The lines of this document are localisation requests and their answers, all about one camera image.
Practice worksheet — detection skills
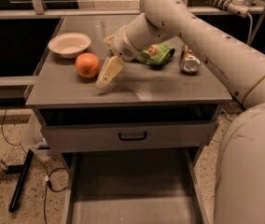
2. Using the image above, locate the black floor cable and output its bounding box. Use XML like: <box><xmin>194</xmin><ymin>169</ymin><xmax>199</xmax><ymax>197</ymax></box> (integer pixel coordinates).
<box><xmin>0</xmin><ymin>107</ymin><xmax>69</xmax><ymax>224</ymax></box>

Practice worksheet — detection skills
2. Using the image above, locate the striped tube with white cap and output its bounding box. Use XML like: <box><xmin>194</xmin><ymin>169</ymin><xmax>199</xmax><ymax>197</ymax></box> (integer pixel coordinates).
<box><xmin>203</xmin><ymin>0</ymin><xmax>249</xmax><ymax>18</ymax></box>

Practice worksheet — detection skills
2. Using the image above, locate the orange fruit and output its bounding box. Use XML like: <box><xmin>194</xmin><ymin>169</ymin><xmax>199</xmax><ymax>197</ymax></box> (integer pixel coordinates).
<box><xmin>75</xmin><ymin>52</ymin><xmax>100</xmax><ymax>78</ymax></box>

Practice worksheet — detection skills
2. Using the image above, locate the white cable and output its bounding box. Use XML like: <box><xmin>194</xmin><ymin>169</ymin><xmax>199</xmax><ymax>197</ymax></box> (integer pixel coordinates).
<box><xmin>245</xmin><ymin>12</ymin><xmax>254</xmax><ymax>46</ymax></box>

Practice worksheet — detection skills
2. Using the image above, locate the black drawer handle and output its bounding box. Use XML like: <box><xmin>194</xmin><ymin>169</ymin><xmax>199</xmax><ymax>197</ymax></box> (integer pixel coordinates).
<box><xmin>118</xmin><ymin>132</ymin><xmax>147</xmax><ymax>142</ymax></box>

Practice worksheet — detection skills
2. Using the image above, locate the grey upper drawer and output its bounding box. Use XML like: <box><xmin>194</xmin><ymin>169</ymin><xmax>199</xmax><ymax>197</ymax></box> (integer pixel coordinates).
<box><xmin>39</xmin><ymin>105</ymin><xmax>220</xmax><ymax>154</ymax></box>

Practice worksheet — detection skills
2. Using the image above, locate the white paper bowl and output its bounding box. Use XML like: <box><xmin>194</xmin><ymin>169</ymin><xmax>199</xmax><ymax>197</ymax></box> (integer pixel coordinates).
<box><xmin>49</xmin><ymin>33</ymin><xmax>91</xmax><ymax>59</ymax></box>

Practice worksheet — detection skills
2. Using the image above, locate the black floor stand bar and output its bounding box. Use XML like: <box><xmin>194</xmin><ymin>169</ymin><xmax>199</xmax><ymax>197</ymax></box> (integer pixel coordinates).
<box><xmin>8</xmin><ymin>149</ymin><xmax>34</xmax><ymax>213</ymax></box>

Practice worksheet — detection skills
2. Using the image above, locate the crushed silver soda can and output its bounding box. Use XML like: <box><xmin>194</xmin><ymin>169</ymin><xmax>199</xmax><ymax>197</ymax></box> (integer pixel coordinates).
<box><xmin>180</xmin><ymin>45</ymin><xmax>201</xmax><ymax>74</ymax></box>

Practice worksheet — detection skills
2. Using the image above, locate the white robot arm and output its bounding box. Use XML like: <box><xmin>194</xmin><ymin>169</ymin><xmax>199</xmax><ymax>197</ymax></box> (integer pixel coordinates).
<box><xmin>96</xmin><ymin>0</ymin><xmax>265</xmax><ymax>224</ymax></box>

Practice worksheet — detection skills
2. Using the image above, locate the open grey middle drawer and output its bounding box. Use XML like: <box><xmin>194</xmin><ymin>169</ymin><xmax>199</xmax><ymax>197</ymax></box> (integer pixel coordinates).
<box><xmin>62</xmin><ymin>148</ymin><xmax>209</xmax><ymax>224</ymax></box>

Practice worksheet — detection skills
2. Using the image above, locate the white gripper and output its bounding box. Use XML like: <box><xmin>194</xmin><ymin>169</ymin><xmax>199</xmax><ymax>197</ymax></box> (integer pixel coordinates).
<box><xmin>96</xmin><ymin>26</ymin><xmax>141</xmax><ymax>88</ymax></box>

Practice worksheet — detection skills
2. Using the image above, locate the green chip bag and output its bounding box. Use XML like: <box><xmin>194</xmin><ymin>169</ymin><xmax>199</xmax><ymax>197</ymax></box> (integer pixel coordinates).
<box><xmin>135</xmin><ymin>43</ymin><xmax>175</xmax><ymax>65</ymax></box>

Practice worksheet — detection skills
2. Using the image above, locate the grey drawer cabinet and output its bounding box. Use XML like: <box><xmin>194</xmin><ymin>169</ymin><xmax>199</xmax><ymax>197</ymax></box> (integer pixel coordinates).
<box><xmin>24</xmin><ymin>14</ymin><xmax>232</xmax><ymax>224</ymax></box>

